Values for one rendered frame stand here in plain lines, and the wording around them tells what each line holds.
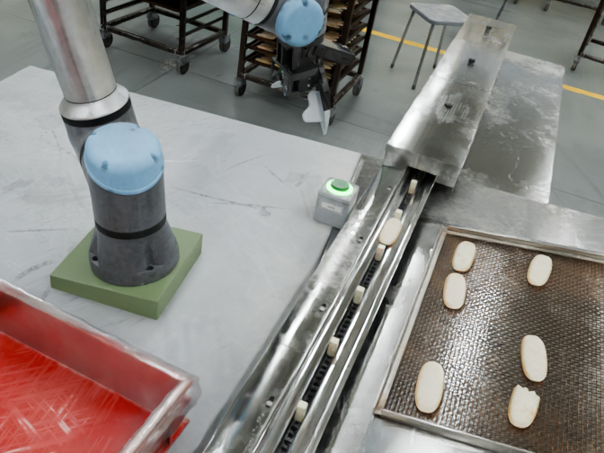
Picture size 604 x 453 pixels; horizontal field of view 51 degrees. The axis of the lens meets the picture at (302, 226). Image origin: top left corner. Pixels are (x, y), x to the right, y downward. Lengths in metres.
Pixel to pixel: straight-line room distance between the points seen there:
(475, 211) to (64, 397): 0.98
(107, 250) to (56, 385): 0.22
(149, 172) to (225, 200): 0.40
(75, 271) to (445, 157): 0.84
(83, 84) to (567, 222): 1.12
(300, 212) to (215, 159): 0.27
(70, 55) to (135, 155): 0.18
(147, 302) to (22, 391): 0.22
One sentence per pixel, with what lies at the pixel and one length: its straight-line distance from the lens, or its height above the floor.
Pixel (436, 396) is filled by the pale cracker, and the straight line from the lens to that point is 0.93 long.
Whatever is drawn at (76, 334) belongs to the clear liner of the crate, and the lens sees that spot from 0.94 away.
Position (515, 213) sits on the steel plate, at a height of 0.82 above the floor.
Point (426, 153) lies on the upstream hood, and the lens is 1.48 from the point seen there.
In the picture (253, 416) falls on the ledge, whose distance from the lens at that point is 0.91.
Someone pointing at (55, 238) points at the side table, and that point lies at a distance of 1.25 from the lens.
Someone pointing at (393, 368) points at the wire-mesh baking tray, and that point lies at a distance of 0.97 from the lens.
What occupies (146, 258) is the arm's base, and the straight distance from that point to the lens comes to 1.07.
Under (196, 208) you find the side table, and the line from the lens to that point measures 1.32.
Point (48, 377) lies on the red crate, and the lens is 1.01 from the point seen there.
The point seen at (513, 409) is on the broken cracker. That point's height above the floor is 0.93.
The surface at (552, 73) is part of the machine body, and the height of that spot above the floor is 0.82.
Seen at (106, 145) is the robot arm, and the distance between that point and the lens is 1.00.
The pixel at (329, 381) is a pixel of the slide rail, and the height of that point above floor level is 0.85.
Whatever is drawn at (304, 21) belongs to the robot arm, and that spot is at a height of 1.29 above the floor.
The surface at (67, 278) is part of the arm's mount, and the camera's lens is 1.11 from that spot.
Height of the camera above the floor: 1.59
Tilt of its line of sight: 36 degrees down
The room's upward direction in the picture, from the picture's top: 11 degrees clockwise
